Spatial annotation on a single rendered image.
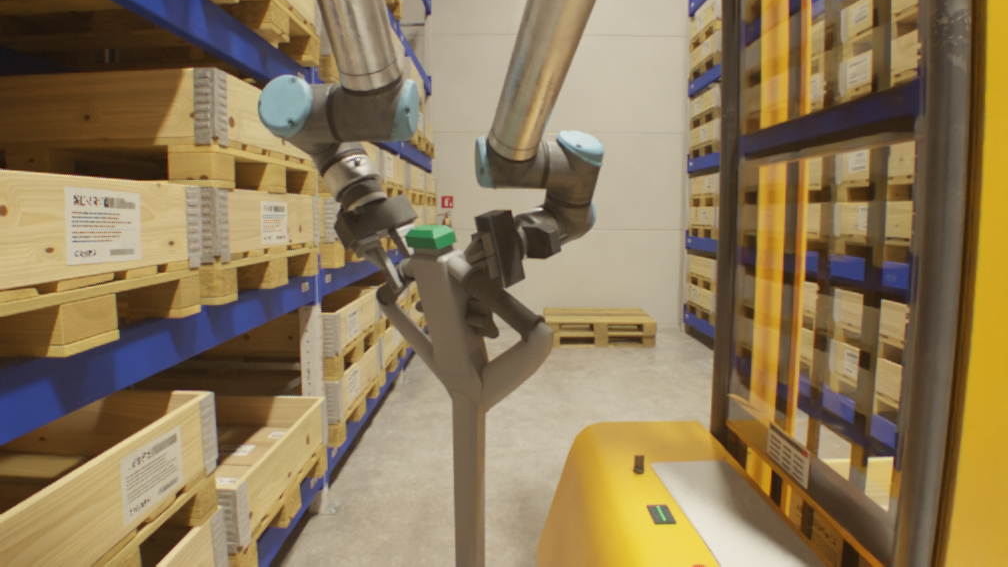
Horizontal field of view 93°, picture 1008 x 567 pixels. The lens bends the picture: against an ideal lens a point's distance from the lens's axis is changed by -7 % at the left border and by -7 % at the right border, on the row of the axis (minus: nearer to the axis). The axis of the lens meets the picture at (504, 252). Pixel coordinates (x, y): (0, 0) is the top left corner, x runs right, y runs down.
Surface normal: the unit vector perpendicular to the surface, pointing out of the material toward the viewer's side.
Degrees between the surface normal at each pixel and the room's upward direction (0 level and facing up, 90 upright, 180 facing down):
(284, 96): 80
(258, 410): 90
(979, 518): 90
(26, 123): 90
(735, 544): 0
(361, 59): 132
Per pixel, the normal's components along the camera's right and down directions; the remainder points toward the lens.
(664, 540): 0.00, -1.00
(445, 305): -0.70, 0.33
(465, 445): -0.73, 0.04
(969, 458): 0.00, 0.07
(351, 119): -0.10, 0.50
